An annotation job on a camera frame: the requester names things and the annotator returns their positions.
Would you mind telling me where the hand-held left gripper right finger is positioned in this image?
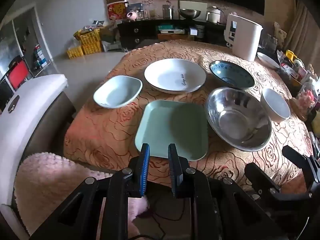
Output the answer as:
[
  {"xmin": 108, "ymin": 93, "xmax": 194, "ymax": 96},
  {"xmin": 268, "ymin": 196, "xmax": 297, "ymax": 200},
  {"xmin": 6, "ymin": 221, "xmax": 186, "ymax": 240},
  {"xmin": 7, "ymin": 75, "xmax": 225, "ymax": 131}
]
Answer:
[{"xmin": 167, "ymin": 143, "xmax": 285, "ymax": 240}]

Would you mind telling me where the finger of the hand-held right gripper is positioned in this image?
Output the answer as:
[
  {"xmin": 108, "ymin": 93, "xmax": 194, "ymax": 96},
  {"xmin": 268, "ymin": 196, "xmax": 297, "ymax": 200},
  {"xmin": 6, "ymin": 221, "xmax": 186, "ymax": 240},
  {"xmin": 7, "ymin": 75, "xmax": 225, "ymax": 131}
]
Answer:
[
  {"xmin": 282, "ymin": 145, "xmax": 320, "ymax": 184},
  {"xmin": 244, "ymin": 162, "xmax": 314, "ymax": 202}
]

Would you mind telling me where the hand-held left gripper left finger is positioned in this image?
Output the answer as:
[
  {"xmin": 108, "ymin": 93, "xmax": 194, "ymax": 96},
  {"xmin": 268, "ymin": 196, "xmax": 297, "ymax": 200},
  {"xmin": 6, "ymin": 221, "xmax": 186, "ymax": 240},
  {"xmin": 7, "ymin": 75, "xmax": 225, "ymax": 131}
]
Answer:
[{"xmin": 30, "ymin": 143, "xmax": 151, "ymax": 240}]

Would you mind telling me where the green square plate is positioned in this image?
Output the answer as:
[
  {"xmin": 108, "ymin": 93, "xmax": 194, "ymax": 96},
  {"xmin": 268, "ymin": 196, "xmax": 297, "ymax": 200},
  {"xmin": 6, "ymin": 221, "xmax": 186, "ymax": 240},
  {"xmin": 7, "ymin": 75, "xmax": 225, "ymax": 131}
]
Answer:
[{"xmin": 134, "ymin": 99, "xmax": 209, "ymax": 161}]

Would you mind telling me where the white bowl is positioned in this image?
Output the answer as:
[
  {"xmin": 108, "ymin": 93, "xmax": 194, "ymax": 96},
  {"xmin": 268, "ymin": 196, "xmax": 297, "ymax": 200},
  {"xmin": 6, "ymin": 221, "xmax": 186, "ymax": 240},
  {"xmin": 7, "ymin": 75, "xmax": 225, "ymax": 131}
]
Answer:
[{"xmin": 260, "ymin": 88, "xmax": 291, "ymax": 122}]

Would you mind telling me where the stainless steel bowl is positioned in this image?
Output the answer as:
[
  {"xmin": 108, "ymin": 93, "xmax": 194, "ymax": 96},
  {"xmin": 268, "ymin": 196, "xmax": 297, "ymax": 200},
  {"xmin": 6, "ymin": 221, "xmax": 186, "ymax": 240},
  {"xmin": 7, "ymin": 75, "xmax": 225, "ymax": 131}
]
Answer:
[{"xmin": 205, "ymin": 87, "xmax": 272, "ymax": 152}]

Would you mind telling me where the white oval dish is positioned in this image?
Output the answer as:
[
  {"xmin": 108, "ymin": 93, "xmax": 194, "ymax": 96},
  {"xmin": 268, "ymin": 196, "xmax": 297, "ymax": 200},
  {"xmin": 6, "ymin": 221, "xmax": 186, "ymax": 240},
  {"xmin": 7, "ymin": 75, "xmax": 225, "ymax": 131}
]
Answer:
[{"xmin": 93, "ymin": 75, "xmax": 143, "ymax": 109}]

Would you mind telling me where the blue patterned bowl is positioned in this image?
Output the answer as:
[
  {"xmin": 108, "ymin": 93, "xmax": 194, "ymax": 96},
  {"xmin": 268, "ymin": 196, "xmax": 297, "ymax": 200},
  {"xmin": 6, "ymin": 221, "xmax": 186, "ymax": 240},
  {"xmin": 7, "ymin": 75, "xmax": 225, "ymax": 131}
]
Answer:
[{"xmin": 209, "ymin": 60, "xmax": 255, "ymax": 90}]

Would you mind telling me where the rose patterned tablecloth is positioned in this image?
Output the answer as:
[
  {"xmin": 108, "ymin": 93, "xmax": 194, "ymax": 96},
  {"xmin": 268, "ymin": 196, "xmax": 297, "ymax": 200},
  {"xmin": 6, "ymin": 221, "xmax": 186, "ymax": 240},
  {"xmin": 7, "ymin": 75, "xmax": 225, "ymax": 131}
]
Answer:
[{"xmin": 64, "ymin": 39, "xmax": 315, "ymax": 189}]

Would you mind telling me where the glass flower dome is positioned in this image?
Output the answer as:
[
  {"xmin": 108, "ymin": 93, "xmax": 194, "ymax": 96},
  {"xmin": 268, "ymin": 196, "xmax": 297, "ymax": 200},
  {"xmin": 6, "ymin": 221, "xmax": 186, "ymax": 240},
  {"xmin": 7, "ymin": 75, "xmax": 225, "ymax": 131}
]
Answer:
[{"xmin": 287, "ymin": 79, "xmax": 320, "ymax": 121}]

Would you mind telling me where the cluttered storage tray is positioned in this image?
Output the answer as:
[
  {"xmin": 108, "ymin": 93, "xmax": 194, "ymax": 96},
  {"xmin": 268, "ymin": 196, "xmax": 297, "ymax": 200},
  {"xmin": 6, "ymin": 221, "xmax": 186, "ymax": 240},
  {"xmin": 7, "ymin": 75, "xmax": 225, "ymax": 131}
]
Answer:
[{"xmin": 276, "ymin": 50, "xmax": 313, "ymax": 88}]

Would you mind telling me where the pink fuzzy cushion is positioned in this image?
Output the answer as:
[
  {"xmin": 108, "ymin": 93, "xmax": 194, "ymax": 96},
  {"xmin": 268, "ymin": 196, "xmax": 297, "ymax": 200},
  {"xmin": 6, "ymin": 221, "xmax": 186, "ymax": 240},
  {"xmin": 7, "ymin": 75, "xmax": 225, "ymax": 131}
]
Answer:
[{"xmin": 14, "ymin": 152, "xmax": 150, "ymax": 236}]

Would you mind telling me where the small white plate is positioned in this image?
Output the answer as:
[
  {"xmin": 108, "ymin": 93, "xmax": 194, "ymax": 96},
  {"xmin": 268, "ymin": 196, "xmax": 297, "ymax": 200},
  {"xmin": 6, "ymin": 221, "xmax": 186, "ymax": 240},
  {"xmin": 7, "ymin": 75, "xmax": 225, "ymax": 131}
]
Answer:
[{"xmin": 257, "ymin": 52, "xmax": 280, "ymax": 69}]

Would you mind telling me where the beige curtain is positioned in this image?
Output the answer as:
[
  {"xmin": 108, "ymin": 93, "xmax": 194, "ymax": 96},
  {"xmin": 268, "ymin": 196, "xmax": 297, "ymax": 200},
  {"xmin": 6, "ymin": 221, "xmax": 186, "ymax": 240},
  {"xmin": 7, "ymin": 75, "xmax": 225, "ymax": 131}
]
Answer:
[{"xmin": 285, "ymin": 0, "xmax": 320, "ymax": 64}]

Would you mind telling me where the wooden ornament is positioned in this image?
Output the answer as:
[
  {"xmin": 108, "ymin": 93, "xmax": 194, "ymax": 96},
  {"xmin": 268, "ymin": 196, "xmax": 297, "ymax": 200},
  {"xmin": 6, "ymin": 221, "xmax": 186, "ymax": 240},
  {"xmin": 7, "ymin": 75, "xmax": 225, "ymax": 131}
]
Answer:
[{"xmin": 272, "ymin": 22, "xmax": 287, "ymax": 40}]

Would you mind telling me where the yellow plastic crate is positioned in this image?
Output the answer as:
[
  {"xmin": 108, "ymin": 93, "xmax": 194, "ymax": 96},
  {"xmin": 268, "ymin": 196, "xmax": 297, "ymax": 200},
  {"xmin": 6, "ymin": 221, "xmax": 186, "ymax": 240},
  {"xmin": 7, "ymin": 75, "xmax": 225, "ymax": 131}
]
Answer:
[
  {"xmin": 79, "ymin": 29, "xmax": 102, "ymax": 46},
  {"xmin": 81, "ymin": 42, "xmax": 103, "ymax": 55},
  {"xmin": 67, "ymin": 45, "xmax": 84, "ymax": 59}
]

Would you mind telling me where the white chair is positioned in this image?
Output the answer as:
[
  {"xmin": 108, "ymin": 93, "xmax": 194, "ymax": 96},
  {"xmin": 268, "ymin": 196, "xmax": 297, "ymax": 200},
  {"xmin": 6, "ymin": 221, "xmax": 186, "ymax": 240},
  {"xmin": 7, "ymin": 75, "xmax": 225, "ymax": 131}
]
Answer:
[{"xmin": 0, "ymin": 74, "xmax": 77, "ymax": 240}]

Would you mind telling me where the white tall appliance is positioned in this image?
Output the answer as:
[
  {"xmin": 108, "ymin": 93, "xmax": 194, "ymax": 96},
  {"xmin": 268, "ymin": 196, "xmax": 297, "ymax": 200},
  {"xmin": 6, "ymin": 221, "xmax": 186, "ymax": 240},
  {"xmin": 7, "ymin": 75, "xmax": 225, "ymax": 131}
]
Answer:
[{"xmin": 224, "ymin": 13, "xmax": 263, "ymax": 62}]

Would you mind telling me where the black cabinet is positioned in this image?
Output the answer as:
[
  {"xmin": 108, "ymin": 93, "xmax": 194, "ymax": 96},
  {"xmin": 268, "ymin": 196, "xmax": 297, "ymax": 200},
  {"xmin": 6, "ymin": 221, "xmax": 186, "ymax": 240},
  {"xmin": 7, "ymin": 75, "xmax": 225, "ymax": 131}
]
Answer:
[{"xmin": 117, "ymin": 17, "xmax": 228, "ymax": 50}]

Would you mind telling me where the glass shelf unit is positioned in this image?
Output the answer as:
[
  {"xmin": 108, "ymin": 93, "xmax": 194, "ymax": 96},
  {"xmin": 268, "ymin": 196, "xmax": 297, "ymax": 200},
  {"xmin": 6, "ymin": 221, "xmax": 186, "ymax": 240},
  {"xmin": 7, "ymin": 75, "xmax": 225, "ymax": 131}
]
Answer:
[{"xmin": 5, "ymin": 7, "xmax": 54, "ymax": 78}]

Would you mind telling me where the steel basin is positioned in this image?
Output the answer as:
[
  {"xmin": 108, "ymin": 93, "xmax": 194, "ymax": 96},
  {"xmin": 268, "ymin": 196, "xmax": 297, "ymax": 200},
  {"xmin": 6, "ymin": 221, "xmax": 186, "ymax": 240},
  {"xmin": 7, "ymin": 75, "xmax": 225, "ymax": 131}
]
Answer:
[{"xmin": 178, "ymin": 8, "xmax": 202, "ymax": 20}]

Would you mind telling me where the steel canister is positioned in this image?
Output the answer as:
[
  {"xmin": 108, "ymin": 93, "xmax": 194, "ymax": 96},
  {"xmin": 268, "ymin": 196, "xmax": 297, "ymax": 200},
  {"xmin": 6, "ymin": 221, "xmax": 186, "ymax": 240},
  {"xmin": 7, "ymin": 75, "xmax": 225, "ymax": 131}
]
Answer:
[{"xmin": 162, "ymin": 4, "xmax": 174, "ymax": 19}]

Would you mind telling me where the red chair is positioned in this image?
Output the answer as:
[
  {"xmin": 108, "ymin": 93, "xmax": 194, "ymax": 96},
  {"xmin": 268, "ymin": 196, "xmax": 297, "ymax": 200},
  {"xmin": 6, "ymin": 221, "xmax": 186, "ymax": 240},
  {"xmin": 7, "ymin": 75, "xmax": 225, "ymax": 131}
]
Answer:
[{"xmin": 0, "ymin": 56, "xmax": 32, "ymax": 105}]

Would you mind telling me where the white rice cooker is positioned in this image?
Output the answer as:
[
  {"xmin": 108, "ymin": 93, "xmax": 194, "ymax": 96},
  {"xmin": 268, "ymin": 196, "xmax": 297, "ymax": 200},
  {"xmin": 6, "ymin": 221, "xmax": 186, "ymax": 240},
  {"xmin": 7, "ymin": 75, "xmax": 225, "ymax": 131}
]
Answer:
[{"xmin": 206, "ymin": 6, "xmax": 224, "ymax": 23}]

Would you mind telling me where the red gift box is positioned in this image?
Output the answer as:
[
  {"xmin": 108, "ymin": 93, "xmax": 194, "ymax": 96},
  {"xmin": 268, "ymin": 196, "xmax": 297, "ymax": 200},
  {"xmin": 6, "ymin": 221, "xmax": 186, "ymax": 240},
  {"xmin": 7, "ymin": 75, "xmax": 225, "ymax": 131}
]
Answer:
[{"xmin": 107, "ymin": 2, "xmax": 125, "ymax": 21}]

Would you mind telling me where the black cable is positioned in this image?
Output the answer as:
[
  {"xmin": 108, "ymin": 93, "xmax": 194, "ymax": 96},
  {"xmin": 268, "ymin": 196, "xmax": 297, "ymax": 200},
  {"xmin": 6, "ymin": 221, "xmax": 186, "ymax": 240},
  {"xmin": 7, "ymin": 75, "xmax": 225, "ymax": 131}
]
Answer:
[{"xmin": 134, "ymin": 196, "xmax": 187, "ymax": 240}]

